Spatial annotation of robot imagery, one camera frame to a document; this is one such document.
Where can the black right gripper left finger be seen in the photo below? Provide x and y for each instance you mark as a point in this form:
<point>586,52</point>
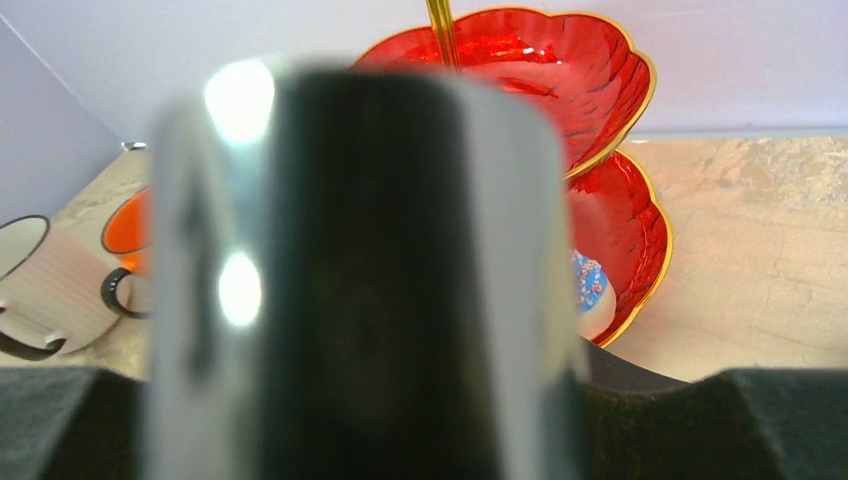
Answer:
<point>69,423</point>

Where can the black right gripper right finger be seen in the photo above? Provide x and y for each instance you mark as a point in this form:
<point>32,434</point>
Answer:
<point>746,423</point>

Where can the blue glazed donut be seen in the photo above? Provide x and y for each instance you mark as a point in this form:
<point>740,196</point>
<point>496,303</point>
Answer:
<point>595,296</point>

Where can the pink handled metal tongs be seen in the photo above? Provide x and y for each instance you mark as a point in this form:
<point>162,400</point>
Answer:
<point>360,275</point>

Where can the white ribbed mug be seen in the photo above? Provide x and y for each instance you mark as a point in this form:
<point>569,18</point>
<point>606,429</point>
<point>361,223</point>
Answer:
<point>51,283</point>

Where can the orange mug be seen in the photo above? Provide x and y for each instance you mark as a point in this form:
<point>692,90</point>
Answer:
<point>125,235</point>

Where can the red three tier stand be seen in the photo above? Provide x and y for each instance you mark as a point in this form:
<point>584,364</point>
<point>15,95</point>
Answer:
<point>585,72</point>

